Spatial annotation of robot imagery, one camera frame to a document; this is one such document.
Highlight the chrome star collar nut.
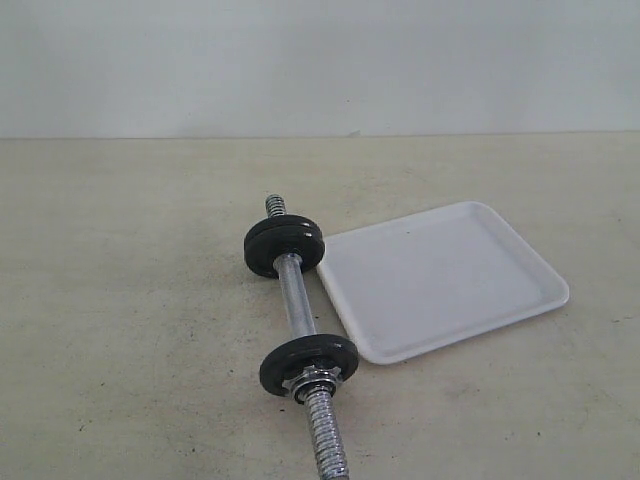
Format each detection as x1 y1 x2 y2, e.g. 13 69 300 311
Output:
282 365 343 404

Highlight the chrome dumbbell bar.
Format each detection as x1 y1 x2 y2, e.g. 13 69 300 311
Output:
262 192 366 480

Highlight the white plastic tray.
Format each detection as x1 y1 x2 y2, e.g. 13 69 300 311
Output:
318 201 570 365

